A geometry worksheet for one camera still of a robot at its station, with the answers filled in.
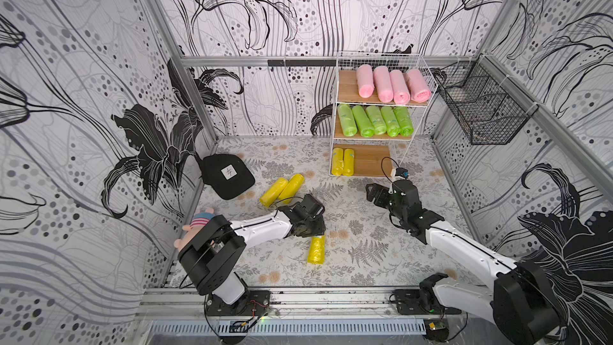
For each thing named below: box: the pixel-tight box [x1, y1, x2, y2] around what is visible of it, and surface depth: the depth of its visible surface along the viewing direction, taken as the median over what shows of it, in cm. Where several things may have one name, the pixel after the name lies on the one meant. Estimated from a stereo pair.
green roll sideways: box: [391, 106, 414, 137], surface depth 87 cm
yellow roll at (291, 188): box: [277, 173, 305, 205], surface depth 100 cm
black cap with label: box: [194, 152, 256, 200], surface depth 101 cm
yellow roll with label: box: [331, 146, 345, 176], surface depth 104 cm
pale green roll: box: [365, 105, 388, 135], surface depth 88 cm
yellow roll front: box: [306, 235, 326, 266], surface depth 82 cm
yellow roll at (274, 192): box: [259, 177, 289, 208], surface depth 97 cm
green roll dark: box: [351, 104, 376, 139], surface depth 88 cm
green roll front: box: [379, 106, 402, 138], surface depth 87 cm
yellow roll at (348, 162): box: [342, 147, 355, 177], surface depth 106 cm
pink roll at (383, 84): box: [373, 65, 395, 104], surface depth 75 cm
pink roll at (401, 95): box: [389, 69, 412, 106], surface depth 74 cm
